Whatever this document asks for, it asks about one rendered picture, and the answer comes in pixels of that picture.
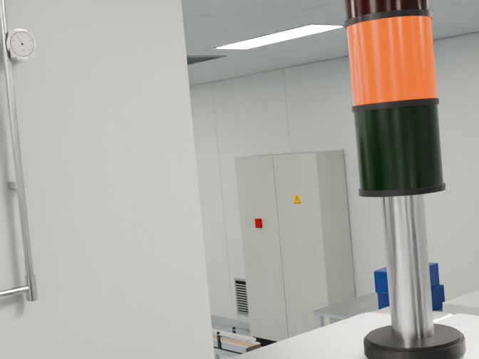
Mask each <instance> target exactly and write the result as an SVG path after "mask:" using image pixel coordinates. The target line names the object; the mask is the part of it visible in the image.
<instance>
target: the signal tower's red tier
mask: <svg viewBox="0 0 479 359"><path fill-rule="evenodd" d="M344 1H345V10H346V20H348V19H351V18H353V17H357V16H362V15H366V14H373V13H378V12H383V11H395V10H404V9H426V10H431V8H430V0H344Z"/></svg>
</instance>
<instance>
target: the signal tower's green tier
mask: <svg viewBox="0 0 479 359"><path fill-rule="evenodd" d="M354 123H355V132H356V149H357V158H358V167H359V184H360V190H364V191H386V190H400V189H415V188H423V187H432V186H437V185H441V184H443V166H442V157H441V139H440V129H439V119H438V104H433V105H414V106H406V107H397V108H384V109H376V110H364V111H359V112H354Z"/></svg>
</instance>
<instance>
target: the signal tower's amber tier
mask: <svg viewBox="0 0 479 359"><path fill-rule="evenodd" d="M347 36H348V45H349V63H350V71H351V88H352V97H353V106H355V105H364V104H370V103H382V102H390V101H397V100H413V99H422V98H437V91H436V73H435V63H434V54H433V36H432V26H431V18H430V17H428V16H399V17H392V18H385V19H376V20H371V21H365V22H361V23H357V24H353V25H351V26H348V27H347Z"/></svg>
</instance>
